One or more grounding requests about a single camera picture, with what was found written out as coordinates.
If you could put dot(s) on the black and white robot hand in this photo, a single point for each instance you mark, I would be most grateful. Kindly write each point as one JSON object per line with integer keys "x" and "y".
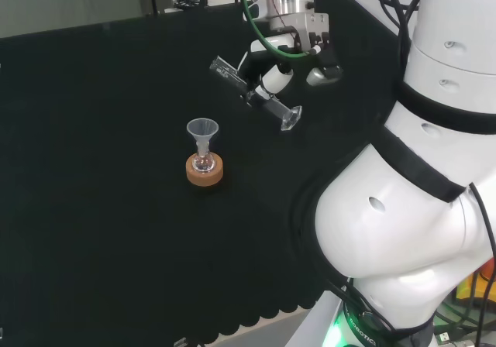
{"x": 306, "y": 23}

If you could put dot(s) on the clear glass graduated cylinder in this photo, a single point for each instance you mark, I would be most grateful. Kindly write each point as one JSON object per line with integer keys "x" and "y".
{"x": 226, "y": 72}

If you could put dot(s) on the clear plastic funnel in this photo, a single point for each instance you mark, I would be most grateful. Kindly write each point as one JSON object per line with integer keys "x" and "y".
{"x": 202, "y": 129}

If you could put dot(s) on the clear round-bottom flask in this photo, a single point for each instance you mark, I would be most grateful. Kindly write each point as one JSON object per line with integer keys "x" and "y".
{"x": 204, "y": 164}

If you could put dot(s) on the black table cloth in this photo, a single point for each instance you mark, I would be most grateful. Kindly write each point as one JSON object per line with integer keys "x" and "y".
{"x": 97, "y": 169}

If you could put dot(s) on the yellow stop button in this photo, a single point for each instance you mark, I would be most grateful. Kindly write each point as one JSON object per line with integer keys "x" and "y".
{"x": 474, "y": 285}

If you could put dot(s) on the white wrist camera shell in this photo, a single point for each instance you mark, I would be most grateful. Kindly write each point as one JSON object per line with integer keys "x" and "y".
{"x": 255, "y": 10}

